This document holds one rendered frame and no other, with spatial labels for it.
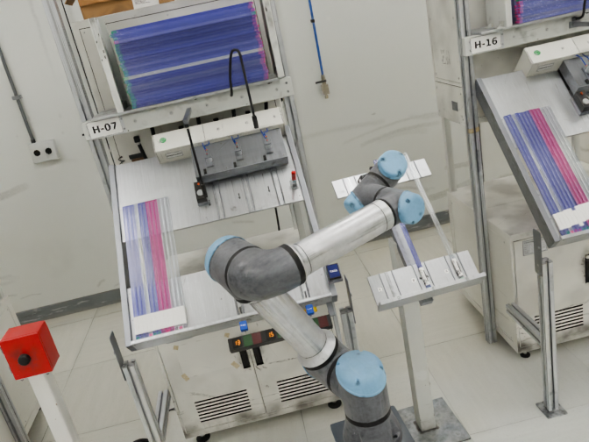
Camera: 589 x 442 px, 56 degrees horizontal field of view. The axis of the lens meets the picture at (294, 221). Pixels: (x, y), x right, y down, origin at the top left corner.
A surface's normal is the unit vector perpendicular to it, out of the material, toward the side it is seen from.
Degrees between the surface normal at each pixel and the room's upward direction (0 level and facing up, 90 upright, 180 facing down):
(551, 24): 90
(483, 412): 0
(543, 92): 45
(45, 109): 90
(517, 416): 0
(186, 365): 90
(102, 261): 90
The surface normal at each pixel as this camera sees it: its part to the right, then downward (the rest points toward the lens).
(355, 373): -0.13, -0.88
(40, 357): 0.13, 0.33
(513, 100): -0.05, -0.43
